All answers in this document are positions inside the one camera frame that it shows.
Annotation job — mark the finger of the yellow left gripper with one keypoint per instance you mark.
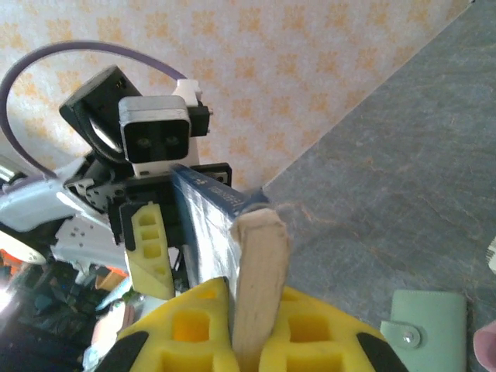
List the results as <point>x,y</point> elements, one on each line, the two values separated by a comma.
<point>149,252</point>

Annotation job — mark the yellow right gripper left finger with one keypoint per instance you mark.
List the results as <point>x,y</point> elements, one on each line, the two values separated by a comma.
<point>193,348</point>

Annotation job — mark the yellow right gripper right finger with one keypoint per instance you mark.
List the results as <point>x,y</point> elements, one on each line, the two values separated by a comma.
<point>317,348</point>

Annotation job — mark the blue book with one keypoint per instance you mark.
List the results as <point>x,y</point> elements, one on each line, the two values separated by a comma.
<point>209,232</point>

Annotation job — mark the mint green wallet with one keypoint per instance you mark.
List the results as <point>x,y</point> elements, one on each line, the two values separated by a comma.
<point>430,333</point>

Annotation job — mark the pink student backpack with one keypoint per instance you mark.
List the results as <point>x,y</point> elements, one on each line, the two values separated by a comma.
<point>487,348</point>

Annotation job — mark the white toy vehicle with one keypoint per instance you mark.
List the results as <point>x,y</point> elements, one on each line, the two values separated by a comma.
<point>493,255</point>

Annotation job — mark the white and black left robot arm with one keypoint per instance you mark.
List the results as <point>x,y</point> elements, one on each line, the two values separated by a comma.
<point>35,197</point>

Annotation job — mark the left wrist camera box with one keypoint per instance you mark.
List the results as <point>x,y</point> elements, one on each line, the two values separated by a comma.
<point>155,116</point>

